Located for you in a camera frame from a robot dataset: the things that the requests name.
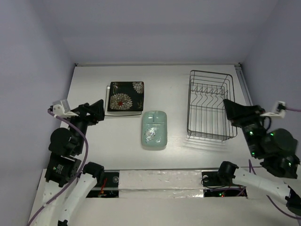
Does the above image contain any wire dish rack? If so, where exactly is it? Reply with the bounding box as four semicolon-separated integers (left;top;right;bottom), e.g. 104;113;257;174
186;70;238;141

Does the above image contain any light green divided plate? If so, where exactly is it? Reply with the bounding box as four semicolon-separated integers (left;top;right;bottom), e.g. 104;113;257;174
141;111;167;150

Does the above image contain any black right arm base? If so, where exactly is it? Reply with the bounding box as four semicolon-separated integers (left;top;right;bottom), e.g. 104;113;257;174
201;170;226;188

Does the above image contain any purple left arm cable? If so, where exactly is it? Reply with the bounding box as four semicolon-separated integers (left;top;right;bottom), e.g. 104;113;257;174
27;108;89;226

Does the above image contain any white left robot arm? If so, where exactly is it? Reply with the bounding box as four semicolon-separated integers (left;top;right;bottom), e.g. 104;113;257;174
27;99;105;226

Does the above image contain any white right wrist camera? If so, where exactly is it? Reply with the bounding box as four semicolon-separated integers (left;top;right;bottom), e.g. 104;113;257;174
260;101;286;119

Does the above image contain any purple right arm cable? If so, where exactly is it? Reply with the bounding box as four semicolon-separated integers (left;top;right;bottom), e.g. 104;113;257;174
236;107;301;219

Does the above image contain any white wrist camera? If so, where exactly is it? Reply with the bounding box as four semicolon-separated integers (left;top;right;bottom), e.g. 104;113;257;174
260;101;286;119
50;99;78;119

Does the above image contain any white foam block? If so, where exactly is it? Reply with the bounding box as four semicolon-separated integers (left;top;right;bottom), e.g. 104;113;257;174
118;170;203;190

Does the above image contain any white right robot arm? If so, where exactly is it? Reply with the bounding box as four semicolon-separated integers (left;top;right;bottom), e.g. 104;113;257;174
216;99;301;218

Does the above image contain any dark plate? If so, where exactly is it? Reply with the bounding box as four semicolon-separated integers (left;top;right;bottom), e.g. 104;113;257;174
107;81;144;112

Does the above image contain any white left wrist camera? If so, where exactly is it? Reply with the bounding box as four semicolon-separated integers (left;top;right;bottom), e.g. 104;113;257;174
50;99;78;119

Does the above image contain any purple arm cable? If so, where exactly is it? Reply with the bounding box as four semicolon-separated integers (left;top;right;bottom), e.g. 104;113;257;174
236;107;301;219
27;108;89;226

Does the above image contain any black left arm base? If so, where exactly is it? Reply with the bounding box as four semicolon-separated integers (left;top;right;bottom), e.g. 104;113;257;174
100;170;119;189

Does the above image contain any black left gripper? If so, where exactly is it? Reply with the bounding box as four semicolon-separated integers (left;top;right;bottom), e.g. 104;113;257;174
67;98;105;152

